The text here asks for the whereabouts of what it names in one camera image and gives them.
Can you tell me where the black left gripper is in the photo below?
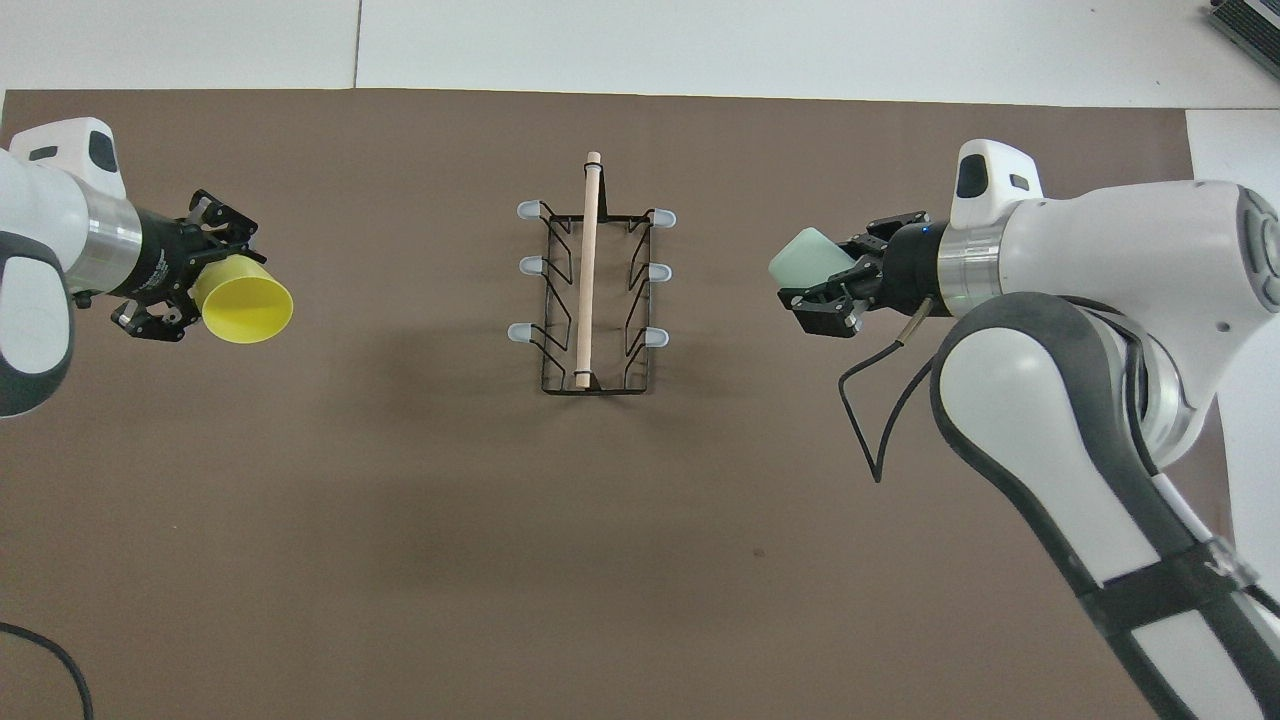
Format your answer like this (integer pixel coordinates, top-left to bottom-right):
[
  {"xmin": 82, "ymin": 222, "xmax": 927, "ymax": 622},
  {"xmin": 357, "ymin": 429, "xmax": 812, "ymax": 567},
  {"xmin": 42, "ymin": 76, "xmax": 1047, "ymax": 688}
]
[{"xmin": 112, "ymin": 189, "xmax": 263, "ymax": 344}]

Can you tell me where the grey ribbed device box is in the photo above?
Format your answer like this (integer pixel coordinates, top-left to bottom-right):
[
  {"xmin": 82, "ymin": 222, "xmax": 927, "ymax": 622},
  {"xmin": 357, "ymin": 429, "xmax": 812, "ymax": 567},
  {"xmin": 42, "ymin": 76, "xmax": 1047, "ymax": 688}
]
[{"xmin": 1205, "ymin": 0, "xmax": 1280, "ymax": 53}]

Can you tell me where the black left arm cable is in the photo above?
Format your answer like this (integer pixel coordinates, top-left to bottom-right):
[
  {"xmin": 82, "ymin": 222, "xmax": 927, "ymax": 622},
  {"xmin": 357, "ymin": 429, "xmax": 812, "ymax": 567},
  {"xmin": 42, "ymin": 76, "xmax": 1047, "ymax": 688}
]
[{"xmin": 0, "ymin": 622, "xmax": 94, "ymax": 720}]

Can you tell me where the yellow plastic cup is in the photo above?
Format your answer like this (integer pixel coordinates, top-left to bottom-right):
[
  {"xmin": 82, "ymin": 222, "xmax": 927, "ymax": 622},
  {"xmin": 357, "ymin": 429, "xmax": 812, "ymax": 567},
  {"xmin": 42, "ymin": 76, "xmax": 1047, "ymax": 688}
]
[{"xmin": 190, "ymin": 253, "xmax": 295, "ymax": 345}]

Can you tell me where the brown table mat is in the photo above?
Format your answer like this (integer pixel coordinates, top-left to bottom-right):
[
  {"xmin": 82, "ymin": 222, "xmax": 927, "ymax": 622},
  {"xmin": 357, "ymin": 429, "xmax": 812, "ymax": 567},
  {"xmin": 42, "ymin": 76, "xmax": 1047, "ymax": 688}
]
[{"xmin": 0, "ymin": 88, "xmax": 1259, "ymax": 720}]

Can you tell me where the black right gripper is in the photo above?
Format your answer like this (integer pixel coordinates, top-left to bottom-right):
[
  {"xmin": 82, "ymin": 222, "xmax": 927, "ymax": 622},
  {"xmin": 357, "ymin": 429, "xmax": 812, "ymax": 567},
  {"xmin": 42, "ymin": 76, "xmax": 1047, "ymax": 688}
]
[{"xmin": 778, "ymin": 210, "xmax": 943, "ymax": 339}]

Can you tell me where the pale green plastic cup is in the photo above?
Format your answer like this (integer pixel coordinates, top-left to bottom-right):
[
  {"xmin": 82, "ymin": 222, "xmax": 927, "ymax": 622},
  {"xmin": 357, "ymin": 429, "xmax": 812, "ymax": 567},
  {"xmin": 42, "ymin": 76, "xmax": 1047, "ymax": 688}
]
[{"xmin": 768, "ymin": 227, "xmax": 858, "ymax": 293}]

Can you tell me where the black wire cup rack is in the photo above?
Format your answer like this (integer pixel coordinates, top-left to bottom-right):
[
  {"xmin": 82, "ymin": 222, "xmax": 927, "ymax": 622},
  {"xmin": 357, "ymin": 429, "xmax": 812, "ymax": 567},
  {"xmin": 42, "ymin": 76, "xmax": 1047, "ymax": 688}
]
[{"xmin": 508, "ymin": 151, "xmax": 678, "ymax": 397}]

